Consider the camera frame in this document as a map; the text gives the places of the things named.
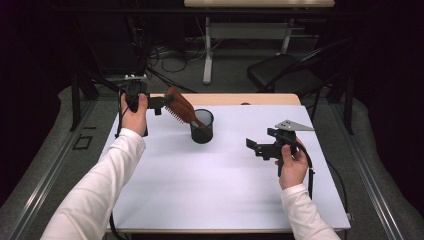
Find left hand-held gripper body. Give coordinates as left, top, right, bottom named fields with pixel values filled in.
left=123, top=74, right=161, bottom=113

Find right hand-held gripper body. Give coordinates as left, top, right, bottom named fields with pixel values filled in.
left=254, top=119, right=316, bottom=178

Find brown wooden hairbrush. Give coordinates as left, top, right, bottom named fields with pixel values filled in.
left=164, top=85, right=208, bottom=130

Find black mesh pen cup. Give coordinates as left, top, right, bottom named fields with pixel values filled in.
left=189, top=108, right=215, bottom=145

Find person's left hand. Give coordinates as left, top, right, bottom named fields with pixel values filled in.
left=119, top=93, right=150, bottom=138

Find person's right hand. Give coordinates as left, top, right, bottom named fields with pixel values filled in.
left=274, top=138, right=310, bottom=191

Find black equipment rack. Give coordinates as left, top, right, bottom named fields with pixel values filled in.
left=74, top=13, right=142, bottom=76

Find black metal stand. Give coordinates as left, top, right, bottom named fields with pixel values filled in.
left=69, top=71, right=128, bottom=133
left=325, top=73, right=355, bottom=136

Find black folding chair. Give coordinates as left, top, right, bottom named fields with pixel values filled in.
left=246, top=36, right=355, bottom=101

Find black metal crossbar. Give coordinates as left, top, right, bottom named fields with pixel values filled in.
left=49, top=7, right=368, bottom=17

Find tangle of floor cables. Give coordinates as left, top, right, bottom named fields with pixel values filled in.
left=126, top=16, right=223, bottom=95

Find right hand-held gripper black cable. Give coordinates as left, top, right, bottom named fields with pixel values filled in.
left=283, top=134, right=349, bottom=221

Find white metal frame desk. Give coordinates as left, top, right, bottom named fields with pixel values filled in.
left=183, top=0, right=336, bottom=86

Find grey aluminium floor rail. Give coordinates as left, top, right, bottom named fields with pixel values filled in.
left=5, top=99, right=98, bottom=240
left=328, top=103, right=405, bottom=240

